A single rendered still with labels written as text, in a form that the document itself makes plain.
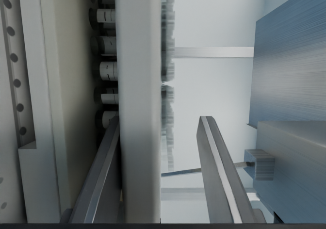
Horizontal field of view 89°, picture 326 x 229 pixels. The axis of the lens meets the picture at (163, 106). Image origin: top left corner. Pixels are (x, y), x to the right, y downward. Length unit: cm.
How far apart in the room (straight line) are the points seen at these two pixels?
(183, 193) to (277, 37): 106
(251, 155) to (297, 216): 7
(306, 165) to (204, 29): 363
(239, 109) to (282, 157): 365
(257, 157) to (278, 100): 37
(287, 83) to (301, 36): 12
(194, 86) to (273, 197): 335
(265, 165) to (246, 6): 400
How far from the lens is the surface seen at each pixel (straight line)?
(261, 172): 25
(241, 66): 387
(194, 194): 132
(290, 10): 61
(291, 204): 25
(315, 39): 52
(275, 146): 25
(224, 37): 384
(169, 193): 130
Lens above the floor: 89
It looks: level
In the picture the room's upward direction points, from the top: 90 degrees clockwise
